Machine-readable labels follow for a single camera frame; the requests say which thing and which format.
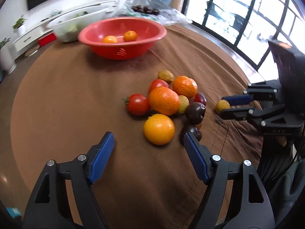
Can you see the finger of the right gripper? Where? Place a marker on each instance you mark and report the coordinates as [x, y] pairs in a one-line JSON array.
[[236, 113], [238, 100]]

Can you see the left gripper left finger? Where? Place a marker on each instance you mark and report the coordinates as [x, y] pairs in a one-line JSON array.
[[48, 206]]

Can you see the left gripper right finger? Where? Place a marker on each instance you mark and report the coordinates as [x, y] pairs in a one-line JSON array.
[[249, 205]]

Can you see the yellow-brown fruit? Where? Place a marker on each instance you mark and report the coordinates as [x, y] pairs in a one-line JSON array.
[[222, 105], [184, 102]]

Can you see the orange tangerine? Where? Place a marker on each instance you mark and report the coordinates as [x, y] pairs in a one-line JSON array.
[[185, 86]]

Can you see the large central orange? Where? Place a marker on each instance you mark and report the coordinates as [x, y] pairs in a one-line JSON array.
[[164, 100]]

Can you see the yellow-brown kiwi back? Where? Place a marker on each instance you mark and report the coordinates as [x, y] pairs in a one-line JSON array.
[[166, 76]]

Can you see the red tomato back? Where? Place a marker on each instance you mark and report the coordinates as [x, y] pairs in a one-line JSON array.
[[158, 83]]

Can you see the red tomato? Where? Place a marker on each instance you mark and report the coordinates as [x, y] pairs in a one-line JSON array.
[[137, 104], [158, 83]]

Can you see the person right hand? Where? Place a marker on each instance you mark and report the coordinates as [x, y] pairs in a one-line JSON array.
[[282, 140]]

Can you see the teal object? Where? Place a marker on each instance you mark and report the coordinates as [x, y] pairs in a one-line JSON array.
[[14, 212]]

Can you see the brown tablecloth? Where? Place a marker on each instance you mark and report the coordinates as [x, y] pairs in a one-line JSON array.
[[70, 97]]

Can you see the pile of dark plums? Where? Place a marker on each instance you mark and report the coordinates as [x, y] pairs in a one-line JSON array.
[[145, 10]]

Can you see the red plastic colander bowl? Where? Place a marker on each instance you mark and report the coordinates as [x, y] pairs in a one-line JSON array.
[[148, 32]]

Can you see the clear plastic bag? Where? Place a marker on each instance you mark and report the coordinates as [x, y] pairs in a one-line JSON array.
[[168, 15]]

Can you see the plant white ribbed pot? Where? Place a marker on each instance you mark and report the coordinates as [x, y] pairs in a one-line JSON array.
[[8, 64]]

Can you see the red box on floor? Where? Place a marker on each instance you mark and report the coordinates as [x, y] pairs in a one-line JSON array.
[[47, 39]]

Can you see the white bowl with greens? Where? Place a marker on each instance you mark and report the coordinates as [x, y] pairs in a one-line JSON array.
[[67, 27]]

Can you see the white tv cabinet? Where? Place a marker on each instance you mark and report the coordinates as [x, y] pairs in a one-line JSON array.
[[40, 30]]

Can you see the small plant on cabinet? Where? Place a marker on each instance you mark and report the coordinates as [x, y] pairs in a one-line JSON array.
[[18, 27]]

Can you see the black window frame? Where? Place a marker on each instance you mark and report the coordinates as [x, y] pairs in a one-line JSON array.
[[246, 26]]

